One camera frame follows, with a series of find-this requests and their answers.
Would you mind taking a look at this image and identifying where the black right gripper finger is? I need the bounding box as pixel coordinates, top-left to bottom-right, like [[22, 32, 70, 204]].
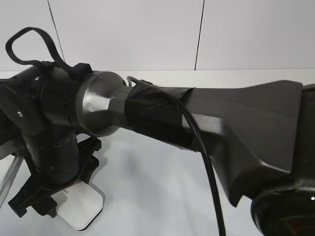
[[34, 194, 58, 218], [8, 177, 39, 218]]

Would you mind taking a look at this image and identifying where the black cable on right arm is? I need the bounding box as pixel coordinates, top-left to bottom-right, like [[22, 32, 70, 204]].
[[126, 76, 226, 236]]

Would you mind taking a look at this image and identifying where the black strap cable loop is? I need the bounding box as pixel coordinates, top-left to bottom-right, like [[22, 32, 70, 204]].
[[5, 27, 92, 81]]

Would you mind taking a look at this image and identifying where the white rectangular board eraser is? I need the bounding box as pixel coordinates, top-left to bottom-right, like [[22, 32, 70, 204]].
[[52, 181, 104, 231]]

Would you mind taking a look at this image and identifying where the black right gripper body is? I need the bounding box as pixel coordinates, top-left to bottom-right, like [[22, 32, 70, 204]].
[[23, 134, 101, 197]]

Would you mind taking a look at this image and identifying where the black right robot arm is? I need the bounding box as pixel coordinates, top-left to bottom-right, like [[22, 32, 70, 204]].
[[0, 64, 315, 236]]

